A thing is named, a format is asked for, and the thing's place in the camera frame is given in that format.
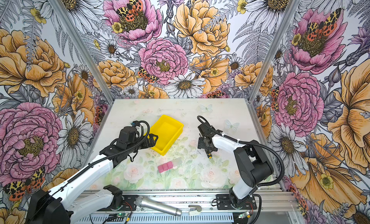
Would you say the aluminium front rail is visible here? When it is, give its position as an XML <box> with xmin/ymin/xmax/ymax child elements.
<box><xmin>51</xmin><ymin>190</ymin><xmax>301</xmax><ymax>216</ymax></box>

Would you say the right green circuit board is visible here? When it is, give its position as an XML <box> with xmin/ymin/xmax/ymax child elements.
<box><xmin>238</xmin><ymin>211</ymin><xmax>251</xmax><ymax>219</ymax></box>

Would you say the yellow plastic bin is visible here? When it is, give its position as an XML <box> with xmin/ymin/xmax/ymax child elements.
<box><xmin>150</xmin><ymin>115</ymin><xmax>184</xmax><ymax>156</ymax></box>

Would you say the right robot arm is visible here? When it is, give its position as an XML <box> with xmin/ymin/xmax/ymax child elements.
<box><xmin>198</xmin><ymin>122</ymin><xmax>279</xmax><ymax>208</ymax></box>

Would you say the green circuit board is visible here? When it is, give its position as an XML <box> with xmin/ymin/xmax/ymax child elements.
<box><xmin>238</xmin><ymin>211</ymin><xmax>251</xmax><ymax>219</ymax></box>
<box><xmin>110</xmin><ymin>213</ymin><xmax>132</xmax><ymax>224</ymax></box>

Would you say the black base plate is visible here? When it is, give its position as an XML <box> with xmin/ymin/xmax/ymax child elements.
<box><xmin>102</xmin><ymin>195</ymin><xmax>138</xmax><ymax>211</ymax></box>
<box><xmin>215</xmin><ymin>194</ymin><xmax>257</xmax><ymax>210</ymax></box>

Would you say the white hook clip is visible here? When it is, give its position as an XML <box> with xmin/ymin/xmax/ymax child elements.
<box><xmin>188</xmin><ymin>205</ymin><xmax>202</xmax><ymax>216</ymax></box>

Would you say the pink block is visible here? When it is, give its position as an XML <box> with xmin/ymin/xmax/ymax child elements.
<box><xmin>158</xmin><ymin>161</ymin><xmax>174</xmax><ymax>173</ymax></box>

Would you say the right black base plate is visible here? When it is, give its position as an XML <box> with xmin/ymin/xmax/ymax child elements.
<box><xmin>215</xmin><ymin>194</ymin><xmax>257</xmax><ymax>210</ymax></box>

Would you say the right black cable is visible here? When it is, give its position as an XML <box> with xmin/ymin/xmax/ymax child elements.
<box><xmin>197</xmin><ymin>115</ymin><xmax>285</xmax><ymax>187</ymax></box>

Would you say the left black cable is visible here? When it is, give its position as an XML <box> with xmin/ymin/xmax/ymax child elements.
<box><xmin>27</xmin><ymin>120</ymin><xmax>151</xmax><ymax>219</ymax></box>

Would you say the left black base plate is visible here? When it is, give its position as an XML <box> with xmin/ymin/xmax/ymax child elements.
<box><xmin>102</xmin><ymin>195</ymin><xmax>138</xmax><ymax>211</ymax></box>

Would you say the black cable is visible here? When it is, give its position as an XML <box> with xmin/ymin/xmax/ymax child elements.
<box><xmin>27</xmin><ymin>120</ymin><xmax>151</xmax><ymax>219</ymax></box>
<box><xmin>197</xmin><ymin>115</ymin><xmax>285</xmax><ymax>187</ymax></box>

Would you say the left green circuit board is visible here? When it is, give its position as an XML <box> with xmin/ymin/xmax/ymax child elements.
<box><xmin>110</xmin><ymin>213</ymin><xmax>132</xmax><ymax>224</ymax></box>

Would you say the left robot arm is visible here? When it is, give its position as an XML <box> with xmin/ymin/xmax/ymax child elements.
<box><xmin>26</xmin><ymin>120</ymin><xmax>159</xmax><ymax>224</ymax></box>

